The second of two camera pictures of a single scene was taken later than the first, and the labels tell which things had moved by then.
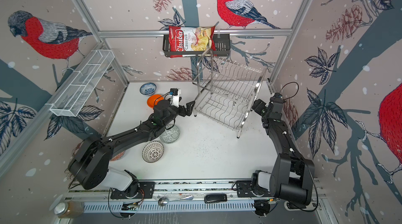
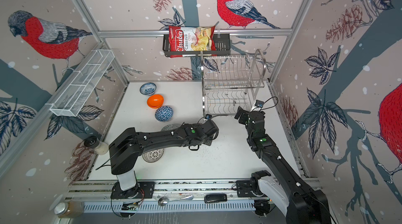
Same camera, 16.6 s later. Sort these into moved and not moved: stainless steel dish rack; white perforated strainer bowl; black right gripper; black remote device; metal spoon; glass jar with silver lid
Moved: black right gripper; stainless steel dish rack
Not moved: white perforated strainer bowl; black remote device; metal spoon; glass jar with silver lid
